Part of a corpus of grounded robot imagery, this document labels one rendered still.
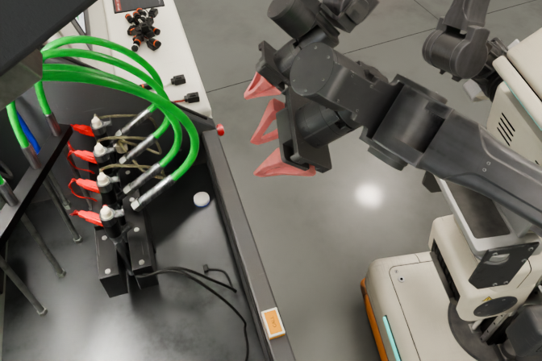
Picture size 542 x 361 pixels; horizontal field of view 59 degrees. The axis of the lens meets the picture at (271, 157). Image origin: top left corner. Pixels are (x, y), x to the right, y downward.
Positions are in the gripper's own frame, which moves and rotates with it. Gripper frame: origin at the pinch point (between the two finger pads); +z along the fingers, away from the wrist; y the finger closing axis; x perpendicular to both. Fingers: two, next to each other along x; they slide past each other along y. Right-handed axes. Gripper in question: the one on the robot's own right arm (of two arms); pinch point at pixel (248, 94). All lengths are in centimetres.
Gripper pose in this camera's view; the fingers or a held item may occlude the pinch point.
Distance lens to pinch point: 91.4
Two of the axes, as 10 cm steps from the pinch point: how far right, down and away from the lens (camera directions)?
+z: -7.2, 4.9, 4.9
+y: -6.9, -4.6, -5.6
